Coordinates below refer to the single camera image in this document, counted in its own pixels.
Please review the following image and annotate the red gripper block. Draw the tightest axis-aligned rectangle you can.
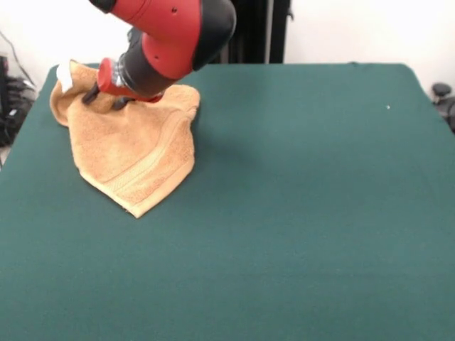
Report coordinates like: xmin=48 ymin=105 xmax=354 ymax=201
xmin=82 ymin=58 xmax=164 ymax=111

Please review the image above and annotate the tan terry towel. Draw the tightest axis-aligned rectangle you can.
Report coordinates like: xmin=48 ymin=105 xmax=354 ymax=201
xmin=49 ymin=58 xmax=202 ymax=220

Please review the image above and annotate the gray black floor stand base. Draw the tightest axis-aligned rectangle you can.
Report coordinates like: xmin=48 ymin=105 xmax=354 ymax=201
xmin=5 ymin=76 xmax=38 ymax=147
xmin=432 ymin=82 xmax=455 ymax=134

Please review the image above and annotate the tall black box device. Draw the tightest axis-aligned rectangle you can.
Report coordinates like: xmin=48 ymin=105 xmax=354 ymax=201
xmin=0 ymin=55 xmax=10 ymax=114

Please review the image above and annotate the dark green table cloth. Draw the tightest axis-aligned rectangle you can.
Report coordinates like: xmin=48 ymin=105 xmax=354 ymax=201
xmin=0 ymin=62 xmax=455 ymax=341

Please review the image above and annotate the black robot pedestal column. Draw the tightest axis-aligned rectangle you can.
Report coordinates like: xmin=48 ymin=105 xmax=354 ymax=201
xmin=220 ymin=0 xmax=294 ymax=65

